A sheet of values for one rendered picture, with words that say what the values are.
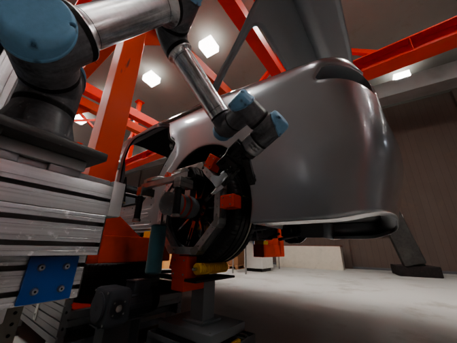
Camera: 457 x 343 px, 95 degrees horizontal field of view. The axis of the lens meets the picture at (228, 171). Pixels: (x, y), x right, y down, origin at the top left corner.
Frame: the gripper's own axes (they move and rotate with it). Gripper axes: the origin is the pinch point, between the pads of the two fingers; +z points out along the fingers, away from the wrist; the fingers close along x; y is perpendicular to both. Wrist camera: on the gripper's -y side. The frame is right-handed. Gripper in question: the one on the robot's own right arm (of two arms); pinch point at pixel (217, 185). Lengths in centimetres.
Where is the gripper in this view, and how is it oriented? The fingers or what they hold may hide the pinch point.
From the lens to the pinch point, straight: 83.4
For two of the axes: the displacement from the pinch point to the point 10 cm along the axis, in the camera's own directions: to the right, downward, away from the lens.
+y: -7.3, -6.5, -2.0
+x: -1.7, 4.6, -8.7
